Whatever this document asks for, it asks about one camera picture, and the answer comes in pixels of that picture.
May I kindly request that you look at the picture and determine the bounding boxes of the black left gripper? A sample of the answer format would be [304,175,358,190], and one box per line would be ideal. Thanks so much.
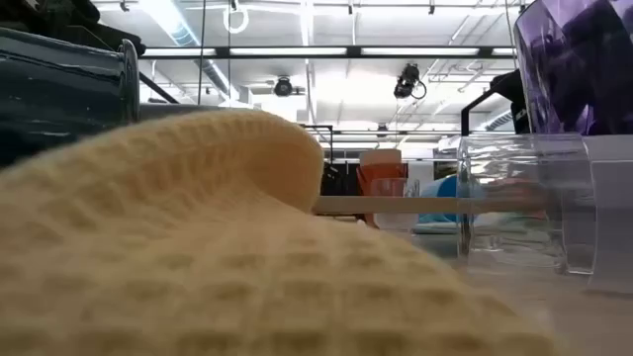
[0,0,147,56]

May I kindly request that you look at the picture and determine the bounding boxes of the purple faceted tumbler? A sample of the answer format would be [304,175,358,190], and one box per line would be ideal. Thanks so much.
[512,0,633,137]

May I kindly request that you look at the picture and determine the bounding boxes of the dark blue glossy mug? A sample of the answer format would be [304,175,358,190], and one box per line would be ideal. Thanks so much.
[0,27,142,167]

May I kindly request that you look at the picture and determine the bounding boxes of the light blue plastic mug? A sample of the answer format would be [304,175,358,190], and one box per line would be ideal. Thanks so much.
[417,173,464,223]

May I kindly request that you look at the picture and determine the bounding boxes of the clear plastic faceted cup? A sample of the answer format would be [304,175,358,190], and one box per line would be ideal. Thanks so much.
[457,132,633,297]

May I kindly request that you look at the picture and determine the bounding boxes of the orange faceted tumbler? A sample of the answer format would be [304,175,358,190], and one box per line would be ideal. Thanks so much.
[355,162,409,229]

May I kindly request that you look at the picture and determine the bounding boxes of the blue-grey cloth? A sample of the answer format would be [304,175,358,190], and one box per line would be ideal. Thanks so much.
[412,221,464,235]

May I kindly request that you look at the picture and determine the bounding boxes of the yellow waffle cloth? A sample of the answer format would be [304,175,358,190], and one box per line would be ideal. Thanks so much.
[0,107,570,356]

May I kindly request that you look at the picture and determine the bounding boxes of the black ceiling camera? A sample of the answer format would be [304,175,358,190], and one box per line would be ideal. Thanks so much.
[393,62,427,101]
[271,75,298,99]

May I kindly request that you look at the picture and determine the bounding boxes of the white cable loop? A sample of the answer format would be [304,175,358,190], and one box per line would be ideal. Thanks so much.
[222,3,251,35]

